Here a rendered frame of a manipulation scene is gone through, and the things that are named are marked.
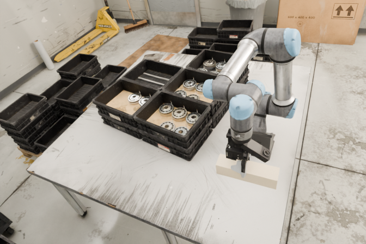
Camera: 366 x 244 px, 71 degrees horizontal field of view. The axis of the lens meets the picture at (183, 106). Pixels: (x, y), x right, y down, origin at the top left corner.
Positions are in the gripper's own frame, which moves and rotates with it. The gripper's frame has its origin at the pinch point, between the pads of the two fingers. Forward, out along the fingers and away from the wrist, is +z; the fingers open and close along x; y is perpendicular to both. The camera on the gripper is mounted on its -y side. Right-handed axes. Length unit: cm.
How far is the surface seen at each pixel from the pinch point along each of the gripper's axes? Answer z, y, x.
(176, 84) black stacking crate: 21, 68, -72
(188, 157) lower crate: 34, 40, -21
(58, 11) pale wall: 42, 376, -248
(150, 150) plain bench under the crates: 38, 68, -22
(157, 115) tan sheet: 25, 69, -41
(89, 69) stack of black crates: 57, 210, -120
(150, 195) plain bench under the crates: 38, 52, 6
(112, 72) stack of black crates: 70, 194, -137
